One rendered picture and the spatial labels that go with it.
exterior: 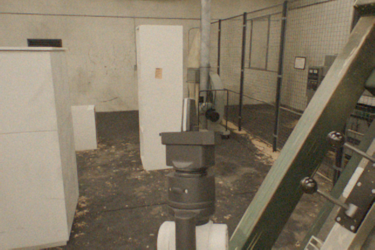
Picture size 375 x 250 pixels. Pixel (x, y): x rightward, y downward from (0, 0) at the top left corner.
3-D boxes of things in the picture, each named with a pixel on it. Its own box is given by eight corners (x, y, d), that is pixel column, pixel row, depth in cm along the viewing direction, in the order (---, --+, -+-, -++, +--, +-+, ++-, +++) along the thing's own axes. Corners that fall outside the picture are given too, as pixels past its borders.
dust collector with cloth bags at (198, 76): (180, 124, 681) (179, 28, 632) (207, 122, 698) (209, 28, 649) (195, 141, 552) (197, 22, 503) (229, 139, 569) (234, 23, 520)
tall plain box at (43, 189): (25, 205, 329) (3, 47, 290) (81, 198, 344) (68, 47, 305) (-5, 259, 244) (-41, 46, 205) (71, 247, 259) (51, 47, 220)
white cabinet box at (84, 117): (65, 143, 542) (61, 106, 526) (98, 141, 556) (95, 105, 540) (61, 151, 500) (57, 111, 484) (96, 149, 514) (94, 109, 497)
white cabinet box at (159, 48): (140, 156, 477) (135, 28, 431) (174, 153, 491) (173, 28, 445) (144, 171, 419) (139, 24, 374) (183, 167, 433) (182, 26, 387)
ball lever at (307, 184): (348, 218, 66) (294, 186, 67) (356, 204, 66) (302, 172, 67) (357, 223, 62) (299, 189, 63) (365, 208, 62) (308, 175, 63)
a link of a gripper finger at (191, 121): (193, 99, 55) (194, 131, 54) (183, 98, 52) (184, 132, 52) (200, 98, 54) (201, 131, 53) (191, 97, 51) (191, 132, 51)
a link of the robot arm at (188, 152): (179, 131, 61) (180, 188, 60) (147, 132, 53) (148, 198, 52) (232, 130, 53) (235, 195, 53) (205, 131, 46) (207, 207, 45)
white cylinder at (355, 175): (362, 170, 71) (345, 197, 71) (355, 165, 70) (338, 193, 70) (373, 174, 69) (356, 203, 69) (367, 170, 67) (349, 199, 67)
